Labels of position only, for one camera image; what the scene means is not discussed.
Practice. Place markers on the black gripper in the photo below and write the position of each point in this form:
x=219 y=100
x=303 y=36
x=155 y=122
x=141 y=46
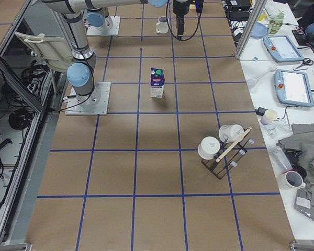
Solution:
x=178 y=8

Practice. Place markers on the blue white milk carton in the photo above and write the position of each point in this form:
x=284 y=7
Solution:
x=157 y=83

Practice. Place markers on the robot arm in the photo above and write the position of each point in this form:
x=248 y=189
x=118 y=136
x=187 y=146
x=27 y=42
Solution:
x=81 y=73
x=101 y=7

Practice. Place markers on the lavender cup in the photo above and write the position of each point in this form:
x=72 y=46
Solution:
x=269 y=117

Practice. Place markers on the blue bowl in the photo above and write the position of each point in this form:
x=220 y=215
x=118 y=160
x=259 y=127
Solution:
x=259 y=31

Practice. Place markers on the green glass jar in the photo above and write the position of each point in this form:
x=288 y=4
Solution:
x=276 y=23

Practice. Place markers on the upper teach pendant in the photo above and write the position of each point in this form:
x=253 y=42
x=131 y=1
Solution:
x=282 y=49

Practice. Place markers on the teach pendant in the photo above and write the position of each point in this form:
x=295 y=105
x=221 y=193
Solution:
x=282 y=49
x=293 y=88

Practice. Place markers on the black power adapter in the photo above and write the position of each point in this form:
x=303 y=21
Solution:
x=260 y=111

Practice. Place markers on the white plastic chair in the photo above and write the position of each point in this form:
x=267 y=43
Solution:
x=55 y=51

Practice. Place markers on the black scissors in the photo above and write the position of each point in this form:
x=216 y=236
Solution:
x=305 y=62

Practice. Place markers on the lower teach pendant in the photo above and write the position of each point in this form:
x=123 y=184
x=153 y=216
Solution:
x=293 y=88

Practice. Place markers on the clear plastic bag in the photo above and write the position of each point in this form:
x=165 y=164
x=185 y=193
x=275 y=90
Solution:
x=280 y=159

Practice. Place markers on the grey cloth pile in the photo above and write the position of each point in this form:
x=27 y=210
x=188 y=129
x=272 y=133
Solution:
x=303 y=140

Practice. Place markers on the white mug red rim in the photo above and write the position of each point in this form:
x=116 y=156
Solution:
x=290 y=180

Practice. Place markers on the aluminium frame post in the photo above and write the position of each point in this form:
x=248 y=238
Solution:
x=254 y=16

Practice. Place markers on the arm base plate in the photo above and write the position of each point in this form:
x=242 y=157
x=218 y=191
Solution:
x=97 y=103
x=100 y=26

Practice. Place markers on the wooden rack handle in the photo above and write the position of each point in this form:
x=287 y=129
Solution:
x=238 y=140

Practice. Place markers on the black wire mug rack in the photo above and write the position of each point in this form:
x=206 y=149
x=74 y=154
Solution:
x=221 y=168

